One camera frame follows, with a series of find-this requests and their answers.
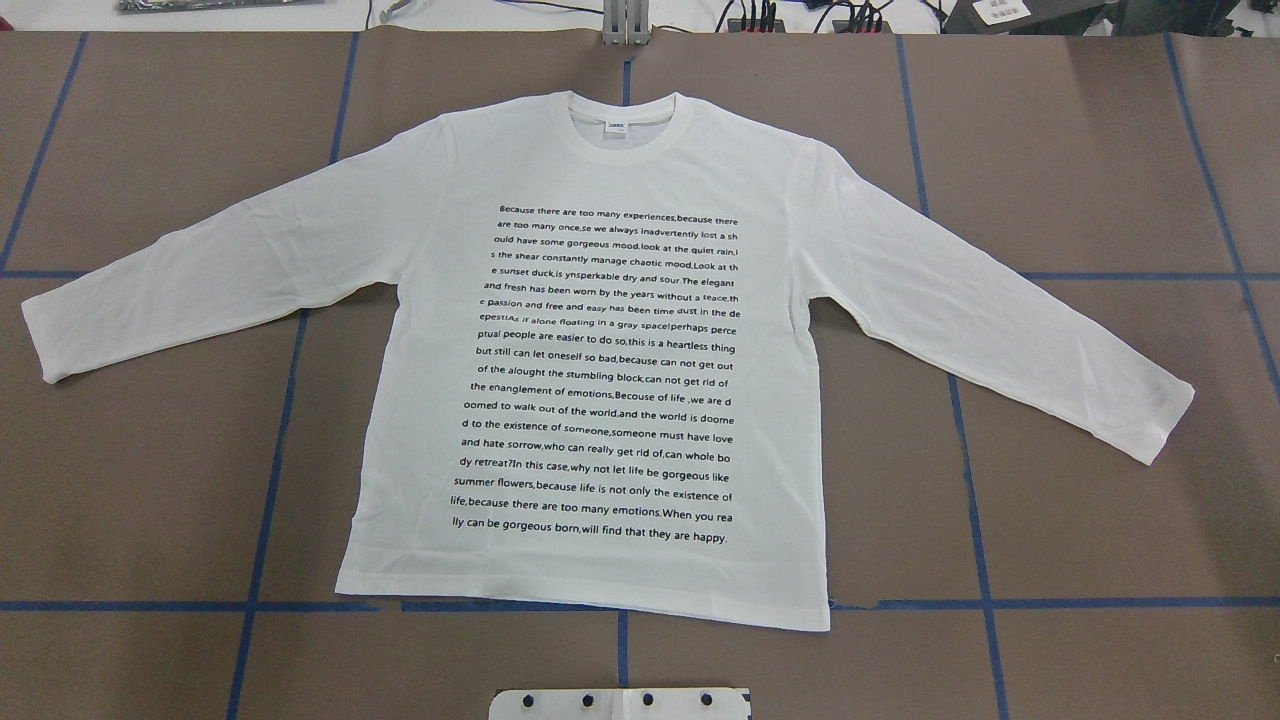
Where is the white long-sleeve printed shirt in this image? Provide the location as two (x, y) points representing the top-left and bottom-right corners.
(22, 92), (1194, 632)

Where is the black power strip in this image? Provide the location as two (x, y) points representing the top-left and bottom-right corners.
(716, 1), (893, 35)

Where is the black box with label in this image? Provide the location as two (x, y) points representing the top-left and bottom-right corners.
(942, 1), (1239, 37)

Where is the grey aluminium frame post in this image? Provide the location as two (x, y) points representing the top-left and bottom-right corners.
(602, 0), (652, 46)

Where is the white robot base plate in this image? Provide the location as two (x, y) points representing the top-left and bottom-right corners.
(488, 687), (753, 719)

